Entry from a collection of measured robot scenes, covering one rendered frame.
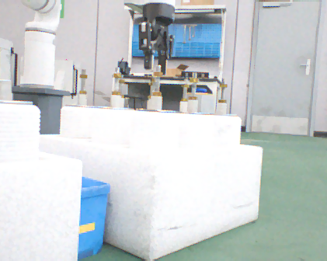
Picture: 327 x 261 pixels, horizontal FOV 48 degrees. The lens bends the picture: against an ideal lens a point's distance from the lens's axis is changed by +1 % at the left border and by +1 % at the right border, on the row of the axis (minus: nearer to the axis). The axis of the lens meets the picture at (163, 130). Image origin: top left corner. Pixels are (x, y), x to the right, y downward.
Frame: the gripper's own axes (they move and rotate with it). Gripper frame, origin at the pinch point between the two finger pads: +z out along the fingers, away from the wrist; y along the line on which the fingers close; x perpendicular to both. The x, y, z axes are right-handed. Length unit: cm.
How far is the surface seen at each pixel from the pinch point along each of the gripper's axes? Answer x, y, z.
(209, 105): -3.6, 29.7, 7.4
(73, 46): 401, 438, -97
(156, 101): -8.7, -15.3, 8.3
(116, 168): -4.5, -21.4, 20.9
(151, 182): -12.8, -23.6, 22.2
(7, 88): -1.2, -43.0, 8.4
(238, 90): 112, 499, -31
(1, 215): -7, -48, 23
